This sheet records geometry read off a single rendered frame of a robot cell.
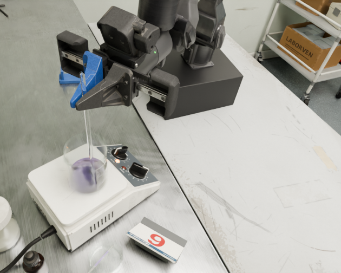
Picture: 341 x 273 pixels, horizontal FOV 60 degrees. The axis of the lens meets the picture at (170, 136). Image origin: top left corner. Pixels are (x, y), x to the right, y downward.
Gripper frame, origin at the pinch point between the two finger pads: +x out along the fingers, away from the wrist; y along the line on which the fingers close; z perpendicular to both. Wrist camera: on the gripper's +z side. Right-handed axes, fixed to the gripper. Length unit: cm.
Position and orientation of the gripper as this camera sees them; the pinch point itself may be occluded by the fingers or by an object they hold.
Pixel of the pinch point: (92, 91)
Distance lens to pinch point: 39.6
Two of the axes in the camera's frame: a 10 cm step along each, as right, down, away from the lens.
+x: -4.7, 6.0, -6.5
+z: 1.3, -6.8, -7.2
